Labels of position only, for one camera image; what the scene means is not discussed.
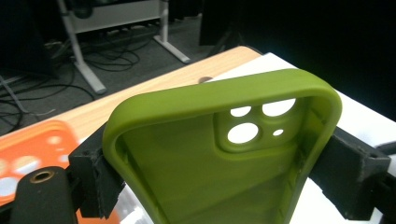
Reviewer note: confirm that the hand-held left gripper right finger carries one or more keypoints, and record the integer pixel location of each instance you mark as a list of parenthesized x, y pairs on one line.
[(348, 174)]

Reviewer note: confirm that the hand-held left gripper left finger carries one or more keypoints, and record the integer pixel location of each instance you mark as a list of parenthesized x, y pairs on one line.
[(93, 174)]

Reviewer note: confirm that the orange phone case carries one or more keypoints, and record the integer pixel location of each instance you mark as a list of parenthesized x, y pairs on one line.
[(34, 146)]

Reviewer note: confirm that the green cartoon phone case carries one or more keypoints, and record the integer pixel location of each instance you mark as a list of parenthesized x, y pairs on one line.
[(193, 174)]

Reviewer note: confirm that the white metal desk frame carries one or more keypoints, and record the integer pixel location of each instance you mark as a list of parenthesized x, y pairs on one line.
[(84, 65)]

